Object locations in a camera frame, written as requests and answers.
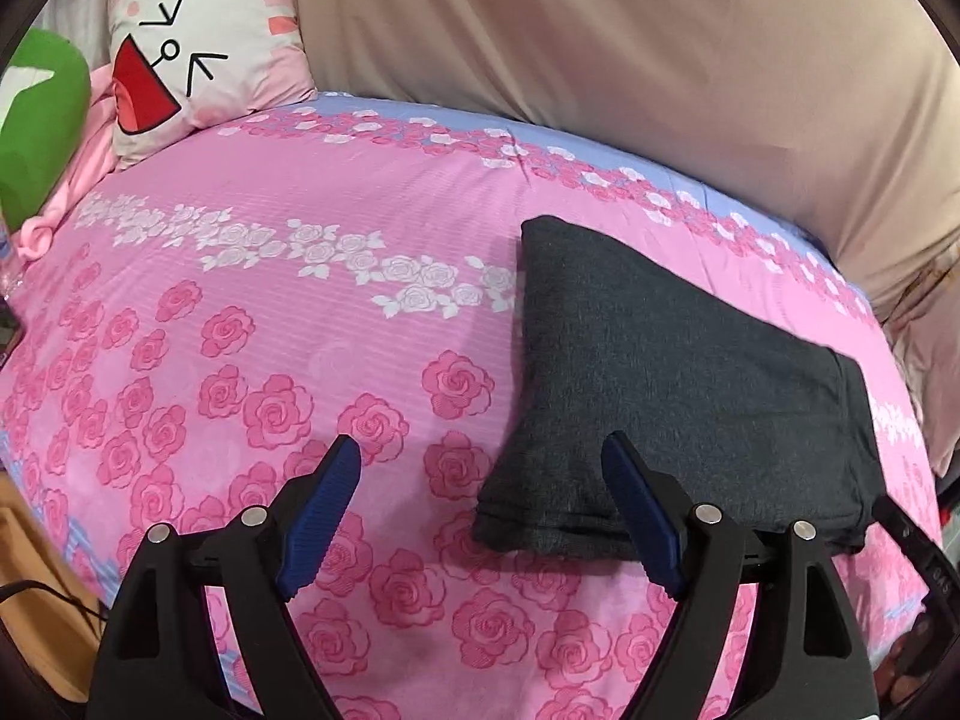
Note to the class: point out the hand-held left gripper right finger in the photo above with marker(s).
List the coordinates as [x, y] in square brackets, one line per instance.
[645, 517]

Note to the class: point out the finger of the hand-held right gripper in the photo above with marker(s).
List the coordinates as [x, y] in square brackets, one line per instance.
[892, 517]

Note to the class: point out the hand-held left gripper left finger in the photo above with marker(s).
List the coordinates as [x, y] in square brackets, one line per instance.
[319, 517]

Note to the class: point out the dark grey pants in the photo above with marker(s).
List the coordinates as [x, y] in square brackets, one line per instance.
[675, 360]

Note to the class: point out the pale floral blanket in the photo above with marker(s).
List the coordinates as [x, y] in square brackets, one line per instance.
[930, 360]

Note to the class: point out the pink rose bed sheet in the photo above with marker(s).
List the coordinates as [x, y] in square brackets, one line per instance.
[262, 277]

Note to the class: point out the pink cloth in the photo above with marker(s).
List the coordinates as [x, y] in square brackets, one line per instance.
[75, 165]

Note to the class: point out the beige headboard cover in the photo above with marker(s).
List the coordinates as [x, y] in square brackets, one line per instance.
[637, 52]

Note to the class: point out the green plush pillow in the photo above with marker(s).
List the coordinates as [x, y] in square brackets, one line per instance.
[37, 142]

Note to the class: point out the white cartoon face pillow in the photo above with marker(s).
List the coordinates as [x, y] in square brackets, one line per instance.
[225, 22]

